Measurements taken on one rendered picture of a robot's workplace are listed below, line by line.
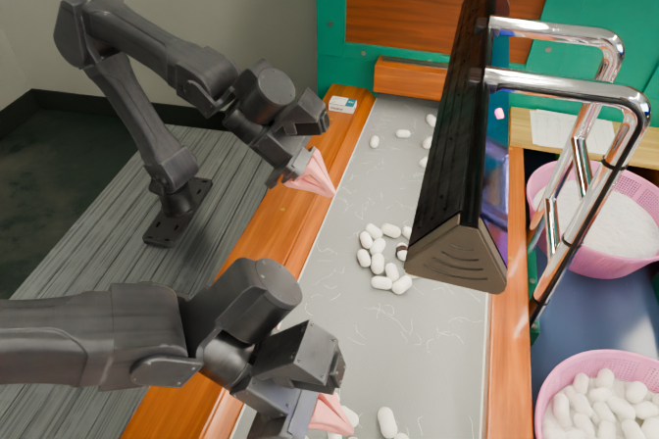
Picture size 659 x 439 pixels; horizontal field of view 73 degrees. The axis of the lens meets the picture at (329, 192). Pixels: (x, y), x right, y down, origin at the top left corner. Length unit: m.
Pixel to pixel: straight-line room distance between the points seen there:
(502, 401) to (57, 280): 0.77
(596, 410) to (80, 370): 0.61
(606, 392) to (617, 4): 0.73
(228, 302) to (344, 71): 0.86
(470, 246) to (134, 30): 0.57
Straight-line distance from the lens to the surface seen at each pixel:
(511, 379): 0.68
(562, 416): 0.71
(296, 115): 0.63
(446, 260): 0.36
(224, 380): 0.47
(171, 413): 0.65
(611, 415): 0.73
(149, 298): 0.43
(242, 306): 0.41
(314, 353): 0.41
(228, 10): 2.11
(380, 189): 0.91
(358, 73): 1.17
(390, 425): 0.62
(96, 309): 0.42
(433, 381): 0.68
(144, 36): 0.74
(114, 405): 0.79
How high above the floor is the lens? 1.34
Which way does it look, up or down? 42 degrees down
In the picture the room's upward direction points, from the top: straight up
